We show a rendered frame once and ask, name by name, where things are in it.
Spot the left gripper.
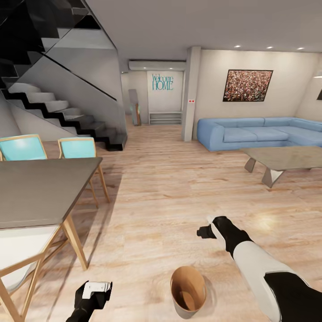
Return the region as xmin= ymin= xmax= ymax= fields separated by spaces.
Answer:
xmin=74 ymin=282 xmax=113 ymax=322

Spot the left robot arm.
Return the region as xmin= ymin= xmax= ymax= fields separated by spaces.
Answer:
xmin=66 ymin=281 xmax=113 ymax=322

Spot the trash can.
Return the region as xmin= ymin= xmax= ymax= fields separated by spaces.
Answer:
xmin=170 ymin=266 xmax=207 ymax=319

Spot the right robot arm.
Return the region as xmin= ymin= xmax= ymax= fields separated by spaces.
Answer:
xmin=197 ymin=215 xmax=322 ymax=322

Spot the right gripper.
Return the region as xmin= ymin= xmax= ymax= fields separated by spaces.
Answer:
xmin=197 ymin=226 xmax=216 ymax=239

